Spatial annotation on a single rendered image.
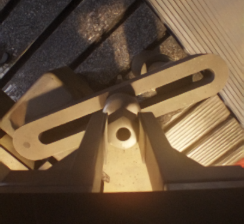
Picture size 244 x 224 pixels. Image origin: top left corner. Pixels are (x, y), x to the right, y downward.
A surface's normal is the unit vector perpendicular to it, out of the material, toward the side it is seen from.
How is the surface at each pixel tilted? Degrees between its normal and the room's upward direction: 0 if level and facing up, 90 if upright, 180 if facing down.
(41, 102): 0
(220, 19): 61
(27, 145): 0
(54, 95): 0
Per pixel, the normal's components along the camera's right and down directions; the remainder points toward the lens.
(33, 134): 0.02, 0.28
